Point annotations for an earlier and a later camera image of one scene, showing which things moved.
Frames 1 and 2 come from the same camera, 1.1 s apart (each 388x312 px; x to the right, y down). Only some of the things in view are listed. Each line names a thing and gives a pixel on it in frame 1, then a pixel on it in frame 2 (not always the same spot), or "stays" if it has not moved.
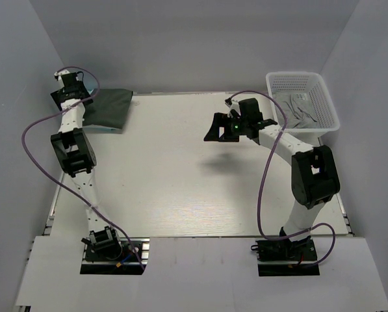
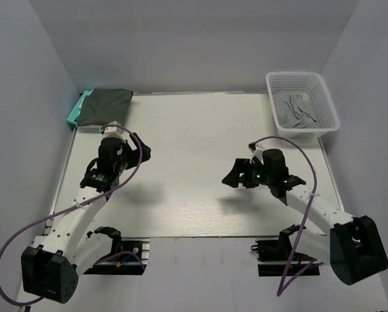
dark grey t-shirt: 108,109 stays
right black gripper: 219,121 -> 241,166
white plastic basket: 302,105 stays
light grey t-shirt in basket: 299,109 stays
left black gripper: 58,94 -> 136,155
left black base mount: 116,259 stays
